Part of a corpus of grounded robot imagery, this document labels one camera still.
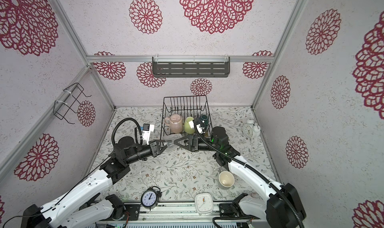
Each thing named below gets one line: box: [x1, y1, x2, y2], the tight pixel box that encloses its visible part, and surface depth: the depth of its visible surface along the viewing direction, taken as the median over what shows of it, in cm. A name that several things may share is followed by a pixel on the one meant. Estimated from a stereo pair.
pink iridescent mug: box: [164, 114, 183, 134], surface depth 98 cm
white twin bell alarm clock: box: [242, 118, 261, 138], surface depth 98 cm
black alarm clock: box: [140, 186, 163, 211], surface depth 78 cm
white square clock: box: [195, 192, 214, 216], surface depth 76 cm
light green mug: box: [184, 116, 196, 134], surface depth 100 cm
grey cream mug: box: [218, 170, 235, 188], surface depth 78 cm
